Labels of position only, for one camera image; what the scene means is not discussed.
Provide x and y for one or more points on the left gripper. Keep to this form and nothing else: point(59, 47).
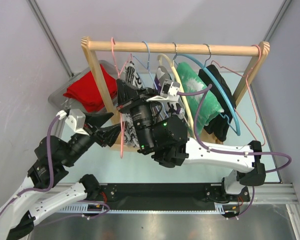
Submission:
point(106, 135)

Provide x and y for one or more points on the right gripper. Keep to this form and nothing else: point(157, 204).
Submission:
point(131, 97)

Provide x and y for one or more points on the black white print trousers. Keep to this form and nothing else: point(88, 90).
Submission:
point(129, 136)

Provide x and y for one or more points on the light blue wire hanger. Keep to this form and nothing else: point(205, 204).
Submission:
point(147, 67)

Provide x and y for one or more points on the red trousers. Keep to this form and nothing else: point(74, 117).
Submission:
point(87, 93)

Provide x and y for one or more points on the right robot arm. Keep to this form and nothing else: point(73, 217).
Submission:
point(168, 142)

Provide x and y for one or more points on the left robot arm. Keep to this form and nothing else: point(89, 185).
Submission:
point(70, 134)

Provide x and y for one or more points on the purple camouflage trousers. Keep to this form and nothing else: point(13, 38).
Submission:
point(170, 108)

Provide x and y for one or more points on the cream wooden hanger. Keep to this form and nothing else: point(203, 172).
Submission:
point(190, 121)

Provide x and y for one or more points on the blue plastic hanger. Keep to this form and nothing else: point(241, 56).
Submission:
point(237, 128)

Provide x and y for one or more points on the clear plastic bin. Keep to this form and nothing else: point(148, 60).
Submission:
point(61, 102)

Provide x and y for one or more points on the wooden clothes rack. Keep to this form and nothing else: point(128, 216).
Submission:
point(258, 54)

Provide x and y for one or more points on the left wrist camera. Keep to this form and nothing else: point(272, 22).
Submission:
point(75, 119)

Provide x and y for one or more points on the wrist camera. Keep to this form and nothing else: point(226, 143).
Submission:
point(169, 92)
point(75, 119)

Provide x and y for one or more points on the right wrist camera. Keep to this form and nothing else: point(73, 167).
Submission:
point(169, 92)

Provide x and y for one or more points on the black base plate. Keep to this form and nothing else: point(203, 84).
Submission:
point(169, 196)

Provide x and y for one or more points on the aluminium rail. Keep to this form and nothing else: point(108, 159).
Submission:
point(272, 195)

